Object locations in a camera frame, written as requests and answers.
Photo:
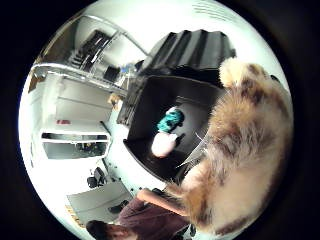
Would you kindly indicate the tan furry cat soft toy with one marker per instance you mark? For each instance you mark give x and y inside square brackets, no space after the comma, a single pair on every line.
[240,156]

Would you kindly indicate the teal soft toy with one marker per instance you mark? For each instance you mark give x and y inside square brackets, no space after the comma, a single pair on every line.
[170,120]

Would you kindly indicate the black open storage box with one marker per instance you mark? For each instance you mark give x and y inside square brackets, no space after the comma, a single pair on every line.
[156,96]

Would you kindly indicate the black pleated curtain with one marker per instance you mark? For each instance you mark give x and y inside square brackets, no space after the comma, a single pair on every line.
[193,50]

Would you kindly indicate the black office chair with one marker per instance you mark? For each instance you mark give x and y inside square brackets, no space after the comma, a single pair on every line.
[97,178]

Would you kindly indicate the metal glass railing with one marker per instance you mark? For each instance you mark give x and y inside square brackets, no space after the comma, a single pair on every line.
[76,75]

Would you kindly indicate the black staircase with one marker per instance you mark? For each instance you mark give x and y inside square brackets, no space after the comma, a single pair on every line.
[88,50]

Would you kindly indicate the person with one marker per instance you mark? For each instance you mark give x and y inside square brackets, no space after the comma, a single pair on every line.
[150,221]

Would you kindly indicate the white desk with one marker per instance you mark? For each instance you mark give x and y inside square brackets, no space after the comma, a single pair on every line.
[96,200]

